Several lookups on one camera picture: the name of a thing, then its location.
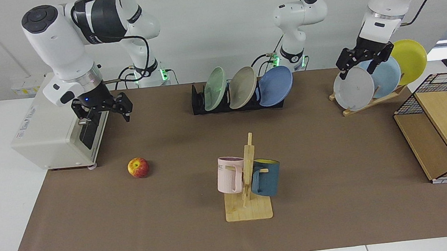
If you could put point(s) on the red yellow apple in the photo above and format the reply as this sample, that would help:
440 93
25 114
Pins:
138 168

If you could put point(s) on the light blue plate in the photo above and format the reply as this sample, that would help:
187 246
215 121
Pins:
389 81

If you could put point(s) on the grey plate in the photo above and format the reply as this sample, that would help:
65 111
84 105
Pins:
353 89

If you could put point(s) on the yellow plate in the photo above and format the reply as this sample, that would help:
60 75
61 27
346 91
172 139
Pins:
411 60

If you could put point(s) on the wooden plate rack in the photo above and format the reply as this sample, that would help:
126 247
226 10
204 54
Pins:
365 106

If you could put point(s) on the black dish rack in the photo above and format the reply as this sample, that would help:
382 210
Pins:
197 101

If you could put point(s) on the pale green plate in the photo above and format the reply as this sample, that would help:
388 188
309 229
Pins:
215 88

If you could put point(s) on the beige plate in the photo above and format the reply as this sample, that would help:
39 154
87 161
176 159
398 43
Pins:
242 86

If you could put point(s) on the pale toaster oven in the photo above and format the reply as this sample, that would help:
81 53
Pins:
44 134

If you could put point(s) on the pink cup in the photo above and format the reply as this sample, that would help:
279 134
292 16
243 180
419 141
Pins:
228 176

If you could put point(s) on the brown table cloth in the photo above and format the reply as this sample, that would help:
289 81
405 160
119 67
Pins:
175 220

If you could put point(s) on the dark blue cup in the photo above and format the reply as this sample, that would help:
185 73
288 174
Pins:
267 178

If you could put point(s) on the wooden cup stand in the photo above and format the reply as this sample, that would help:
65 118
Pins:
249 210

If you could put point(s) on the white wall socket box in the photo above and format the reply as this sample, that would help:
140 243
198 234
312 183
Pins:
27 85

